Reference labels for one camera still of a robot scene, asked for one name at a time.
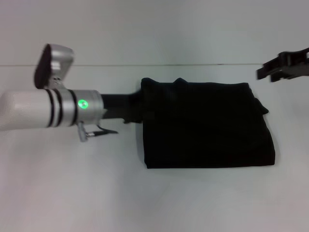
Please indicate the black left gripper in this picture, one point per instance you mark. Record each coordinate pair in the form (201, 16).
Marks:
(118, 106)

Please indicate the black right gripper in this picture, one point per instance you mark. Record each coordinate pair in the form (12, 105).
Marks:
(297, 64)

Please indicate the black t-shirt with FREE print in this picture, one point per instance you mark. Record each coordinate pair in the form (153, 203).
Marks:
(205, 125)

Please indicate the silver perforated camera bracket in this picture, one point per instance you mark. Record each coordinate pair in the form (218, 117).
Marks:
(57, 83)

